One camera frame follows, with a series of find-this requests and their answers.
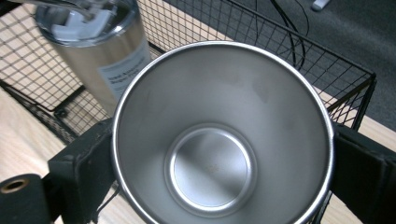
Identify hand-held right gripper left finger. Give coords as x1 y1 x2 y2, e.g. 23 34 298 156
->
48 119 119 224

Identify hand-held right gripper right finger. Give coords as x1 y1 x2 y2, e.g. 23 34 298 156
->
331 122 396 224

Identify black wire mesh basket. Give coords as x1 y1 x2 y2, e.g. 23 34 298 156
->
0 0 378 224

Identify steel tumbler with clear lid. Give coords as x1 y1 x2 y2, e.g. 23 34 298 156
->
33 0 154 117

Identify steel mug with handle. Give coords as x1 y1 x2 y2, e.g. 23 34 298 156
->
110 40 336 224

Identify black floor cable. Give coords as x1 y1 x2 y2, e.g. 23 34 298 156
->
254 0 297 68
270 0 310 72

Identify grey metal desk frame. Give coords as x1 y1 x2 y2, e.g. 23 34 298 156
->
311 0 332 12

